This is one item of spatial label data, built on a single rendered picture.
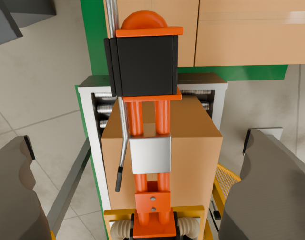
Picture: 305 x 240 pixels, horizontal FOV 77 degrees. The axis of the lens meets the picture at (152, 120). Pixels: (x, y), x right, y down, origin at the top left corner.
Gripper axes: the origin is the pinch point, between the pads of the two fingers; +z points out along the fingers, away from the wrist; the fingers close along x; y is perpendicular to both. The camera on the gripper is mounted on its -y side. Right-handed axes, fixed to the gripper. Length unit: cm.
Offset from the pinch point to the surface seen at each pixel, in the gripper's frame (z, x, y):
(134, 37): 11.7, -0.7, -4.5
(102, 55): 136, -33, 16
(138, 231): 11.8, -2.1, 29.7
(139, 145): 12.3, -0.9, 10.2
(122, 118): 12.1, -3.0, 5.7
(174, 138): 42, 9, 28
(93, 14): 137, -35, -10
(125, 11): 82, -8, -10
